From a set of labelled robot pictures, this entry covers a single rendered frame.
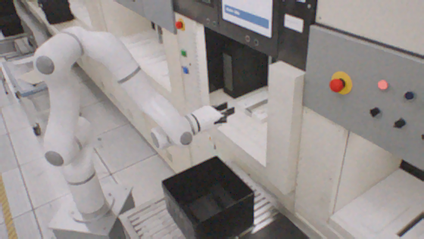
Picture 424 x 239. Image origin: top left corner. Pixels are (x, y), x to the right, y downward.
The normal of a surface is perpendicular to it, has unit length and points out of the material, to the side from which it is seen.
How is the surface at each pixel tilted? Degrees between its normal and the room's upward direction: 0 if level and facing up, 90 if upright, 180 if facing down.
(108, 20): 90
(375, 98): 90
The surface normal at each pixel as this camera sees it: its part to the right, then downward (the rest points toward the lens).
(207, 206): -0.07, -0.82
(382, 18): -0.83, 0.36
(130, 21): 0.56, 0.44
